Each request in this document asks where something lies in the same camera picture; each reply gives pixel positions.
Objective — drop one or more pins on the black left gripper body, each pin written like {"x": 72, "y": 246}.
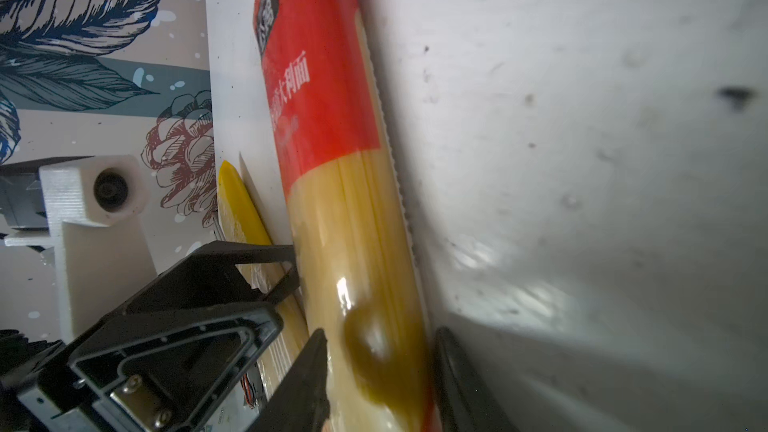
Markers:
{"x": 54, "y": 386}

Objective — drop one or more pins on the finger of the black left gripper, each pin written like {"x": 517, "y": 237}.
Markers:
{"x": 171, "y": 370}
{"x": 210, "y": 276}

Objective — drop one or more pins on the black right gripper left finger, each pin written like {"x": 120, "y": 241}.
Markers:
{"x": 300, "y": 403}

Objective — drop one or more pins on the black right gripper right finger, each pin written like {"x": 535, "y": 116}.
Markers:
{"x": 464, "y": 401}

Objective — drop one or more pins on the yellow Pastatime pasta bag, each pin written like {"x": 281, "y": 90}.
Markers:
{"x": 240, "y": 222}

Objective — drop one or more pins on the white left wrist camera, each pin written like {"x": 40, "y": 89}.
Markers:
{"x": 84, "y": 212}

